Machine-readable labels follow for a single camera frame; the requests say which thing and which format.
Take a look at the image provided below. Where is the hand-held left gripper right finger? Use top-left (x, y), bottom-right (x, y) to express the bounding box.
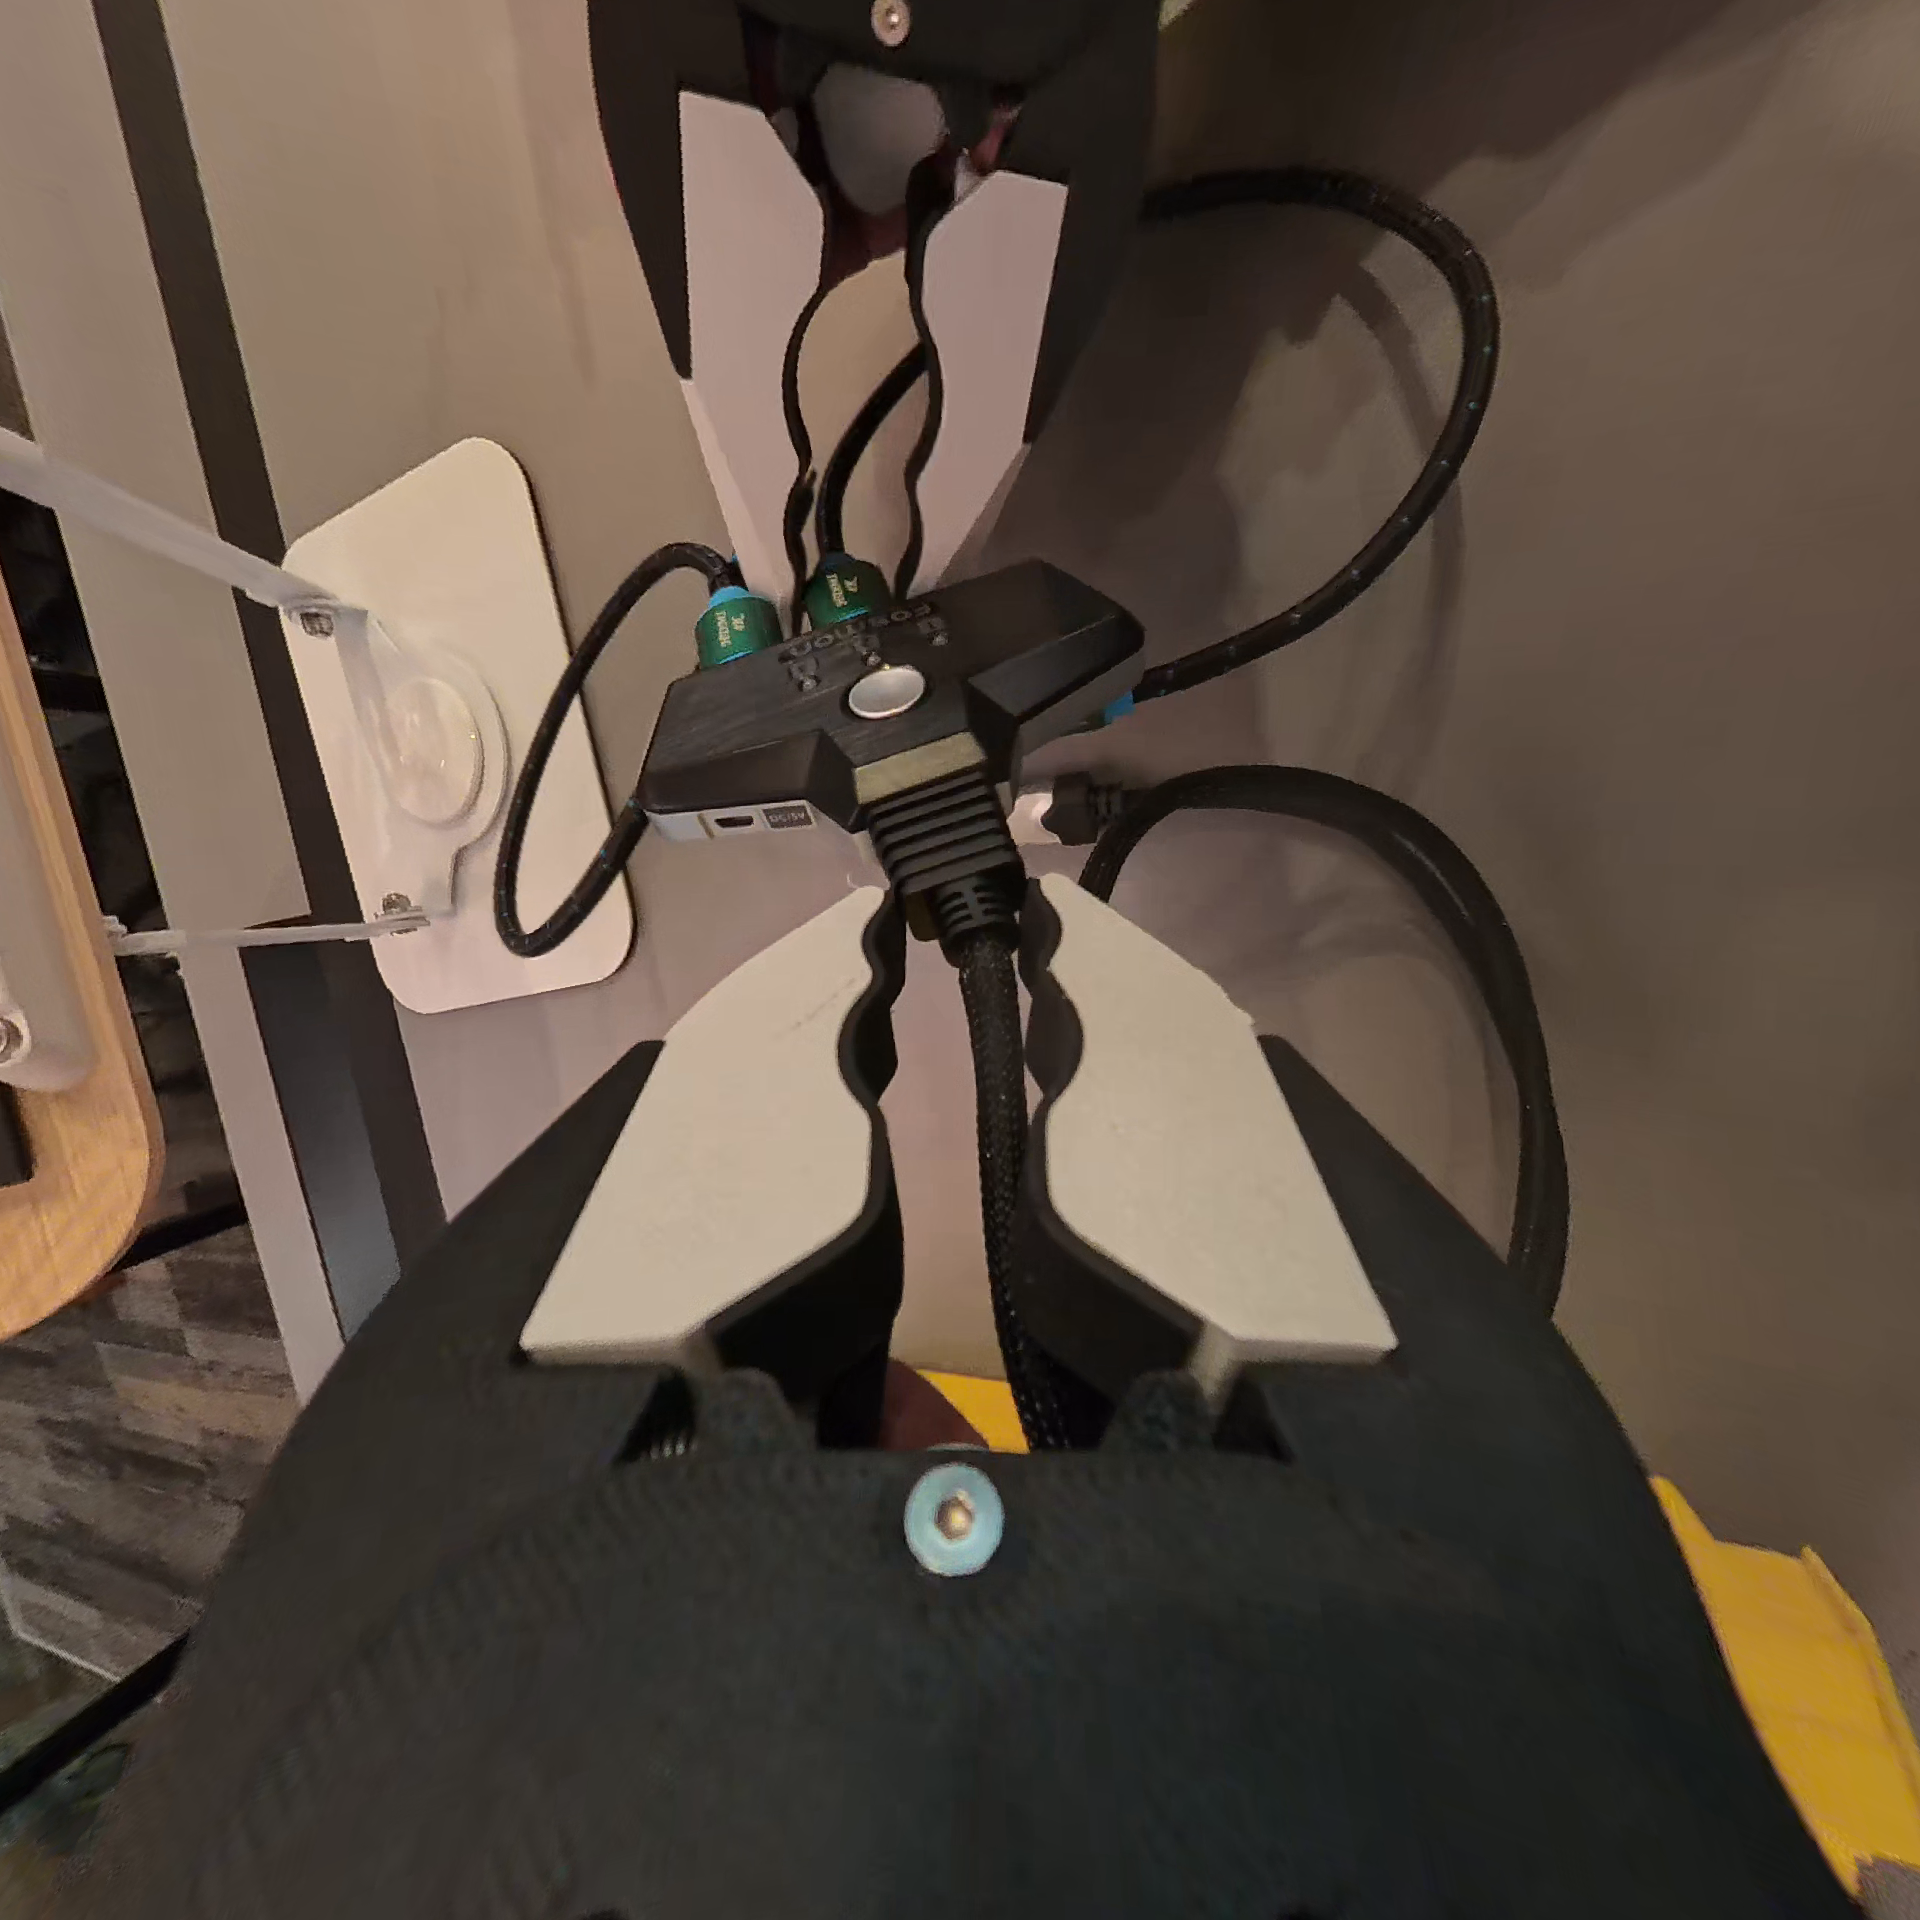
top-left (1024, 874), bottom-right (1401, 1452)

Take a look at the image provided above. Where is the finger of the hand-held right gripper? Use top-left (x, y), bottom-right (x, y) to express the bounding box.
top-left (679, 90), bottom-right (842, 596)
top-left (898, 167), bottom-right (1075, 588)

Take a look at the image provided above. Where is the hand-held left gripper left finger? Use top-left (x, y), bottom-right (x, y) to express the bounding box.
top-left (518, 884), bottom-right (907, 1452)

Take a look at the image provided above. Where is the black cable with silver plug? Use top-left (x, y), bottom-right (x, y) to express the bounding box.
top-left (869, 764), bottom-right (1567, 1455)

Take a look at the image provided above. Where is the looped braided HDMI cable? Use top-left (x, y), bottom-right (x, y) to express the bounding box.
top-left (801, 167), bottom-right (1508, 726)

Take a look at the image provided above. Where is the long braided HDMI cable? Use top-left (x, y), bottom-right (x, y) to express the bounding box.
top-left (492, 542), bottom-right (787, 964)

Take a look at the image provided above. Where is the silver HDMI splitter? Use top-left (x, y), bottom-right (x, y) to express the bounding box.
top-left (638, 559), bottom-right (1149, 843)

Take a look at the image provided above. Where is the yellow plastic bin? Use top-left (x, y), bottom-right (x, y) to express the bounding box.
top-left (914, 1369), bottom-right (1920, 1920)

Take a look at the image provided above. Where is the person's left hand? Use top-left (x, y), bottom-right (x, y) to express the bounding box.
top-left (881, 1362), bottom-right (989, 1452)

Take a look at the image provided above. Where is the white folding stand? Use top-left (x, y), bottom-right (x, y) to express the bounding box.
top-left (0, 427), bottom-right (634, 1015)

